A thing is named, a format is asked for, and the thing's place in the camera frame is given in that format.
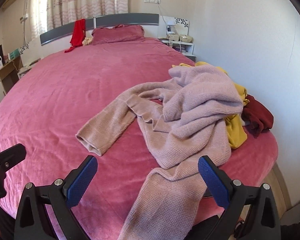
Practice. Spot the pink bed cover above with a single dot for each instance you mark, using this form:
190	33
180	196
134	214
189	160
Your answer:
65	92

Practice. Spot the patterned curtain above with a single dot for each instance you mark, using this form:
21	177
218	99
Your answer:
90	0

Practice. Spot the wooden bed frame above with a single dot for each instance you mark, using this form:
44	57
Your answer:
281	190

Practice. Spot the beige scrunchie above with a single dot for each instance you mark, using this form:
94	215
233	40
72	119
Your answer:
87	41

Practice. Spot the green box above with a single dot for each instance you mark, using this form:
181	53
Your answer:
13	54

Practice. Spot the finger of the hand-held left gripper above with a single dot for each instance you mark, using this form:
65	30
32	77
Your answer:
10	155

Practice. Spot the bright red garment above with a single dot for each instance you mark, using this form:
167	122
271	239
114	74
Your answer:
78	33

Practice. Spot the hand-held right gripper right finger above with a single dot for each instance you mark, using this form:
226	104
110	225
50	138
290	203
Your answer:
213	180

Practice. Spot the wooden desk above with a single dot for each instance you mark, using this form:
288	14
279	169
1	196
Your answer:
5	76

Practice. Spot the pink knit sweater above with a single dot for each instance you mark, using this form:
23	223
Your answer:
190	110

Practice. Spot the dark red garment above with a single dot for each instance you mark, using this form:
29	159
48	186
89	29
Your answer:
258	116

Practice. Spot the white garment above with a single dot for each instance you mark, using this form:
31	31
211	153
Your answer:
244	122

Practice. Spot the dark pink pillow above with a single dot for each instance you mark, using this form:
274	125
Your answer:
117	33

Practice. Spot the white nightstand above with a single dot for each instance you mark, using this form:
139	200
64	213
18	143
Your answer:
25	71
183	47

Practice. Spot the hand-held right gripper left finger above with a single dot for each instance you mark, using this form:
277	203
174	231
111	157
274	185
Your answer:
81	180

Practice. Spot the yellow garment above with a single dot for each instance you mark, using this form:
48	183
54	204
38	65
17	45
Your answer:
236	132

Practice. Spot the white wall socket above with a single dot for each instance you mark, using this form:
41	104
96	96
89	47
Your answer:
152	0

